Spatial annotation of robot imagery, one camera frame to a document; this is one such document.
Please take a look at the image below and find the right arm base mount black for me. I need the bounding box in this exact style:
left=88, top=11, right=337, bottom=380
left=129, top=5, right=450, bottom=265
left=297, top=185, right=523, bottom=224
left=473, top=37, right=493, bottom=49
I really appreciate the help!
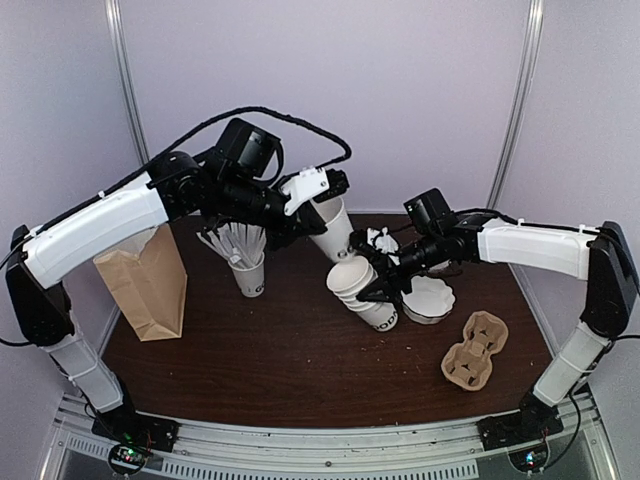
left=476, top=392, right=564, bottom=451

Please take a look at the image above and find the single white paper cup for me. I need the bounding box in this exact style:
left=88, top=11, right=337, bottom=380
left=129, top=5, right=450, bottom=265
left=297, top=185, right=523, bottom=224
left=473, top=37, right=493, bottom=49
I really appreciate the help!
left=311, top=196, right=354, bottom=263

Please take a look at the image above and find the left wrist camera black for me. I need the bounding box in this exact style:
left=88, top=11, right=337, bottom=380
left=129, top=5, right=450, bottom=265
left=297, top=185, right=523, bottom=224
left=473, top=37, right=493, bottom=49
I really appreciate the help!
left=214, top=118, right=284, bottom=183

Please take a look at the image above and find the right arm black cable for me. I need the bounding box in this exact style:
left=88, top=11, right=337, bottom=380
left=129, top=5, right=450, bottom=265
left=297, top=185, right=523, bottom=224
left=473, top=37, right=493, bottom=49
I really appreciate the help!
left=449, top=208, right=609, bottom=236

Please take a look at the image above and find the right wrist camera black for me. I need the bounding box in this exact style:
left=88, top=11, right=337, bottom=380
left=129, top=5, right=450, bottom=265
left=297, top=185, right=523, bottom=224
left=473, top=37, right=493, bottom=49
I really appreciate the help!
left=404, top=188, right=458, bottom=235

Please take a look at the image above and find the aluminium front rail frame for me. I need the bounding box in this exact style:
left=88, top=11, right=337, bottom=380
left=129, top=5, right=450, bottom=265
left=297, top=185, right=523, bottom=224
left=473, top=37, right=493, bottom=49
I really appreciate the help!
left=39, top=392, right=621, bottom=480

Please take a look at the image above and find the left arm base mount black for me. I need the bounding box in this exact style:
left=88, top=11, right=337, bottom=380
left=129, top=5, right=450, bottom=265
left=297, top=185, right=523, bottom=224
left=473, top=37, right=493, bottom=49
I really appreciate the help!
left=92, top=395, right=179, bottom=453

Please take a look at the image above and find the stack of white paper cups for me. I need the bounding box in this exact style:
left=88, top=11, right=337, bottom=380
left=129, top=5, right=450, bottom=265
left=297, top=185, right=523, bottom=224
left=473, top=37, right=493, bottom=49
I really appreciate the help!
left=325, top=257, right=400, bottom=334

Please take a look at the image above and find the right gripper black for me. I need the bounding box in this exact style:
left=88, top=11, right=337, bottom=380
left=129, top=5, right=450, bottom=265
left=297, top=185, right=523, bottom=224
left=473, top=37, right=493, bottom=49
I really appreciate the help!
left=356, top=232, right=444, bottom=305

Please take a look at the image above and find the brown paper takeout bag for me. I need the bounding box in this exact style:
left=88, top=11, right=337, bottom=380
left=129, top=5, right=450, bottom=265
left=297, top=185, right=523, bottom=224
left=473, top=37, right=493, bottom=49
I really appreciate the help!
left=93, top=225, right=188, bottom=342

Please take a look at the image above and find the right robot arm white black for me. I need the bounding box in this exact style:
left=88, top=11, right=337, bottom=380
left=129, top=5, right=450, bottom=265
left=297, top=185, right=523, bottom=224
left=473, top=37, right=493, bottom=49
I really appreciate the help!
left=350, top=211, right=639, bottom=442

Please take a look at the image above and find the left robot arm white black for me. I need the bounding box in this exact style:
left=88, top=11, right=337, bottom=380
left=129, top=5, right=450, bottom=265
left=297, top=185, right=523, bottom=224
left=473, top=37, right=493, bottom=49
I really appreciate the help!
left=5, top=152, right=330, bottom=444

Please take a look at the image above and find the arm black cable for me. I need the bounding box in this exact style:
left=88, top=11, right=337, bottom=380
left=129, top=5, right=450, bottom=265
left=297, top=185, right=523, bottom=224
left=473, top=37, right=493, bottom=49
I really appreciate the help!
left=449, top=208, right=609, bottom=236
left=0, top=105, right=354, bottom=346

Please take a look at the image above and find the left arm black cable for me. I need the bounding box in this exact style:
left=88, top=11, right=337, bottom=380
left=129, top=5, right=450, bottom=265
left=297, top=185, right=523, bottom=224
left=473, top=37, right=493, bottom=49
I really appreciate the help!
left=0, top=105, right=354, bottom=346

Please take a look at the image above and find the brown cardboard cup carrier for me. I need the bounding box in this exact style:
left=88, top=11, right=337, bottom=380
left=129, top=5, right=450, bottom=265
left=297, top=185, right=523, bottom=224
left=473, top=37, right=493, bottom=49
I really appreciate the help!
left=441, top=311, right=509, bottom=392

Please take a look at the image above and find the white cup holding straws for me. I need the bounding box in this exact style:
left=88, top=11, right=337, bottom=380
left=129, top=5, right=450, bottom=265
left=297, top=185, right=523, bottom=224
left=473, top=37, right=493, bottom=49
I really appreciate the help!
left=228, top=253, right=265, bottom=298

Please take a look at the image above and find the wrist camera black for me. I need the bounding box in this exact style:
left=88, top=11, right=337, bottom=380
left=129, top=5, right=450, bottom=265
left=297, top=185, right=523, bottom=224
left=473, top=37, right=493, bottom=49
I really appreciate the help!
left=214, top=118, right=284, bottom=183
left=404, top=188, right=458, bottom=235

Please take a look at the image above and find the right aluminium corner post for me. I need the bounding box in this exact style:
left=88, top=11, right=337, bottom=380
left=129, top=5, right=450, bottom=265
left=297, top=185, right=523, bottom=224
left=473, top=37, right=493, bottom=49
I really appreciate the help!
left=486, top=0, right=545, bottom=209

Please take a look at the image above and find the white scalloped bowl black rim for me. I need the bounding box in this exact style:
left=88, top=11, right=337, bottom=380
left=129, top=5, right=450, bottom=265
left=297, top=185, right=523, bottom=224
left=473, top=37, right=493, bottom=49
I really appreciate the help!
left=402, top=276, right=456, bottom=325

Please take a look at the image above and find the bundle of wrapped white straws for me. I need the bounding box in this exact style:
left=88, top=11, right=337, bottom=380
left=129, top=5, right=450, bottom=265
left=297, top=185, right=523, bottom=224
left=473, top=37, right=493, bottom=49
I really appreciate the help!
left=196, top=222, right=266, bottom=269

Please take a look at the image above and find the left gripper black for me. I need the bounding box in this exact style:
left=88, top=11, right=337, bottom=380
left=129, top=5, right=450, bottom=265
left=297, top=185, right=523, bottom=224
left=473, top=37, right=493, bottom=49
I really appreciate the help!
left=215, top=173, right=328, bottom=253

